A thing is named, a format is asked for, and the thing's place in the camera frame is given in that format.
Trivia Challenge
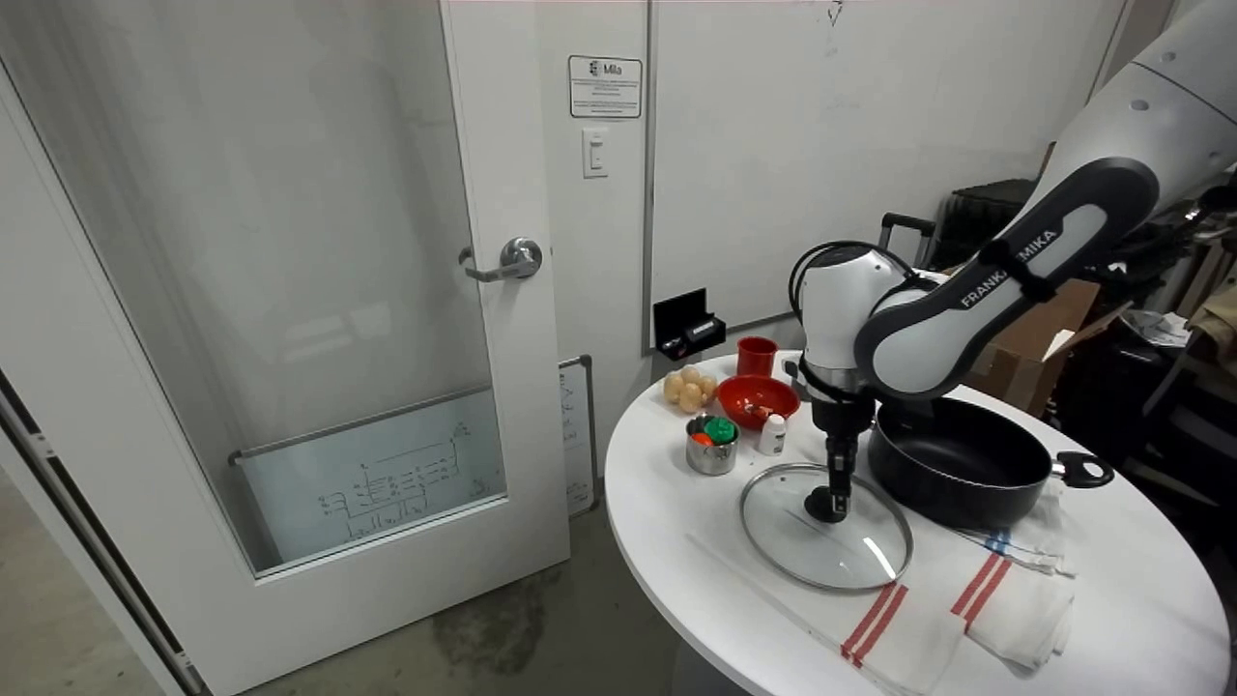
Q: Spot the silver door handle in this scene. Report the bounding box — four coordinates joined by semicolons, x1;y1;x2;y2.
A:
458;242;542;282

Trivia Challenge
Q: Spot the red bowl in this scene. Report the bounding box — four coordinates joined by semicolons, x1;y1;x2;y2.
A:
716;377;801;430

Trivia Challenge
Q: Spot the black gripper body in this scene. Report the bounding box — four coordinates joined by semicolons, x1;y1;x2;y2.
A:
812;390;874;497

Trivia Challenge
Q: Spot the white door with glass panel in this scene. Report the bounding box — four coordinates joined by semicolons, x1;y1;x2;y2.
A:
0;0;567;696

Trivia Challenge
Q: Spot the beige round food item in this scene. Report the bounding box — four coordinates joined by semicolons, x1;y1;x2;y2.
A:
665;368;716;413

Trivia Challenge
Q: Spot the white light switch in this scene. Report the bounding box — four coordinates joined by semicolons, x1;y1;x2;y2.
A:
579;128;613;184

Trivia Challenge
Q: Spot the black pot with handles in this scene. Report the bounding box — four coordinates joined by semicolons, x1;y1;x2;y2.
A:
870;400;1115;530

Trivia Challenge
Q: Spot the glass lid with black knob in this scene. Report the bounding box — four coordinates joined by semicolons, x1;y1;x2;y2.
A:
739;466;914;597

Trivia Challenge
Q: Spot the white wall sign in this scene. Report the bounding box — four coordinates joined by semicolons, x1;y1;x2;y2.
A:
567;56;644;122

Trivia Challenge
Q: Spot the red cup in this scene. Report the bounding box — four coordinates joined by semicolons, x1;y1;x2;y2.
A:
739;336;778;381

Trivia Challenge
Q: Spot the metal cup with colourful items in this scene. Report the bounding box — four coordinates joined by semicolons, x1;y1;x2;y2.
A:
690;413;739;475

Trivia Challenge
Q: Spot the black wall tray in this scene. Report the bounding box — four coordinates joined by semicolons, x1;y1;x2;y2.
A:
655;291;726;360

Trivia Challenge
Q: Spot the white towel with red stripes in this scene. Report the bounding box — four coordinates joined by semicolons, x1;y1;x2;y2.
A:
691;505;1079;696

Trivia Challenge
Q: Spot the small white bottle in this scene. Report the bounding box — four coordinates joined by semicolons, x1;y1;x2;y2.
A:
758;413;790;457

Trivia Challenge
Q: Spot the black cart with items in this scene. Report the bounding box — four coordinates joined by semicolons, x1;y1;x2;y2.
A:
931;178;1034;269

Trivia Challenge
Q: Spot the black suitcase with handle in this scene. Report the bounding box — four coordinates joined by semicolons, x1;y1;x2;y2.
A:
879;215;935;269

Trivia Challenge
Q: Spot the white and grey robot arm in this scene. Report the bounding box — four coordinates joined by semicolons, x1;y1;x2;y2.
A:
790;0;1237;521

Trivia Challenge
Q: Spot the open cardboard box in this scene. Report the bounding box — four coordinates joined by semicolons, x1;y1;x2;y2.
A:
966;278;1115;413

